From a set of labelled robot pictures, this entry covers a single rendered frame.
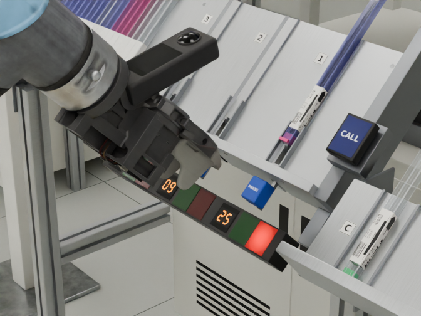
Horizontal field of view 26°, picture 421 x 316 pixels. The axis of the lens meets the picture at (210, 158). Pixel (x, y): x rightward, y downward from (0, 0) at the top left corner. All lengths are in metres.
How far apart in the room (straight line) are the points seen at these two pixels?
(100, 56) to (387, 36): 1.16
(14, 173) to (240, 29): 0.92
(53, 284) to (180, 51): 0.93
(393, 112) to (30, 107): 0.73
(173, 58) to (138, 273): 1.37
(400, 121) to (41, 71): 0.45
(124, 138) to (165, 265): 1.37
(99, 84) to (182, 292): 1.13
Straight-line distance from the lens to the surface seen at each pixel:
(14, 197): 2.07
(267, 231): 1.07
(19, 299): 2.16
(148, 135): 0.90
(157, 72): 0.90
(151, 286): 2.19
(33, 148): 1.62
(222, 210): 1.12
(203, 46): 0.92
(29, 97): 1.58
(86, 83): 0.84
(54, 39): 0.80
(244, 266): 1.73
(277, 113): 1.13
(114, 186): 2.64
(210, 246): 1.79
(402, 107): 1.07
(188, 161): 0.96
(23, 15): 0.78
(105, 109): 0.86
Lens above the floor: 1.20
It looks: 25 degrees down
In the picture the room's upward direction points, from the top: straight up
